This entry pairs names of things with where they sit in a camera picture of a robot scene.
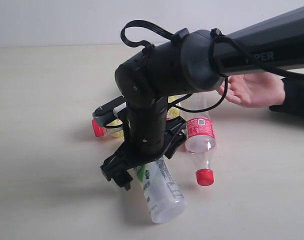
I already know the black sleeved forearm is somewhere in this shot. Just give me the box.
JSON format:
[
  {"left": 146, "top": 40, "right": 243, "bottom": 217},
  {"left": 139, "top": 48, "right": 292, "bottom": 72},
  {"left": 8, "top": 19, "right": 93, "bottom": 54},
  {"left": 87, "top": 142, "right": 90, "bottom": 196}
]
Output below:
[{"left": 269, "top": 78, "right": 304, "bottom": 118}]

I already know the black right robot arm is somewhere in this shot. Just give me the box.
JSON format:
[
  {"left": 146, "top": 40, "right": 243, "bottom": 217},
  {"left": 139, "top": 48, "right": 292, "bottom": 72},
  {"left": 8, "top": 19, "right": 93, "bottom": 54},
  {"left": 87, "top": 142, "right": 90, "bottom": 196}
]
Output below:
[{"left": 92, "top": 6, "right": 304, "bottom": 190}]

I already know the clear bottle red label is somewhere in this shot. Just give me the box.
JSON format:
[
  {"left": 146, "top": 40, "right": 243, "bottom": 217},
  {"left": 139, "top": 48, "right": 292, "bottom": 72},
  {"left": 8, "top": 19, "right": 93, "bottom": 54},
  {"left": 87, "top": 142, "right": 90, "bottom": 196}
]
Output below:
[{"left": 178, "top": 92, "right": 217, "bottom": 187}]

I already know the white bottle green label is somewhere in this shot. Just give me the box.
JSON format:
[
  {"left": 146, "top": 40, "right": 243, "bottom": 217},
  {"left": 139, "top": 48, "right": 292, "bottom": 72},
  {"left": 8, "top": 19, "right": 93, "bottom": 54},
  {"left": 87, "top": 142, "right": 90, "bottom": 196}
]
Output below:
[{"left": 133, "top": 157, "right": 187, "bottom": 224}]

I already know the yellow bottle red cap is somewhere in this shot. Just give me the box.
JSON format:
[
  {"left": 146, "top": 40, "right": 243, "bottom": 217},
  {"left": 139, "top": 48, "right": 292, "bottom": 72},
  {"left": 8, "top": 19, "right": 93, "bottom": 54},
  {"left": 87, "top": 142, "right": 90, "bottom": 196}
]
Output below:
[{"left": 91, "top": 94, "right": 181, "bottom": 138}]

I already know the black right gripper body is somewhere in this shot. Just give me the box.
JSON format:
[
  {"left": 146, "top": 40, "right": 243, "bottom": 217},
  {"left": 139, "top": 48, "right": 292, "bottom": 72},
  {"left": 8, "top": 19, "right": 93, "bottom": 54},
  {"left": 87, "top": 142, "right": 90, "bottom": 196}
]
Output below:
[{"left": 100, "top": 117, "right": 187, "bottom": 181}]

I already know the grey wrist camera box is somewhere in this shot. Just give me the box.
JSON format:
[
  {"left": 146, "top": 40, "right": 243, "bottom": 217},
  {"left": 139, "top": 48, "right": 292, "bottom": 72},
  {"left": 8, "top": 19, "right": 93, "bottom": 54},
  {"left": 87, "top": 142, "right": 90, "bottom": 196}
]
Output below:
[{"left": 92, "top": 95, "right": 129, "bottom": 129}]

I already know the open bare human hand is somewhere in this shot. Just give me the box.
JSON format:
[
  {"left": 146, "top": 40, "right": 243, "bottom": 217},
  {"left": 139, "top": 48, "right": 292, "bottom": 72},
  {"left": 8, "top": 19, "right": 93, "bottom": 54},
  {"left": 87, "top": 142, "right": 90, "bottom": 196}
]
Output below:
[{"left": 225, "top": 72, "right": 286, "bottom": 108}]

